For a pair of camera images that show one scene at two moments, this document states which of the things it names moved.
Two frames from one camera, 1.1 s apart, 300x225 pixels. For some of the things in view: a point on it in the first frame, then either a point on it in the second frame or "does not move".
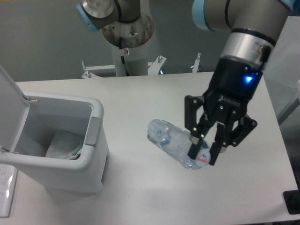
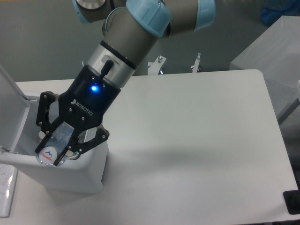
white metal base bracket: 89,71 does not move
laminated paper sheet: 8,176 does not move
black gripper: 233,81 -> 85,104
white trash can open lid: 57,140 does not move
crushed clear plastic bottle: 176,141 -> 48,155
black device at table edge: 292,200 does not move
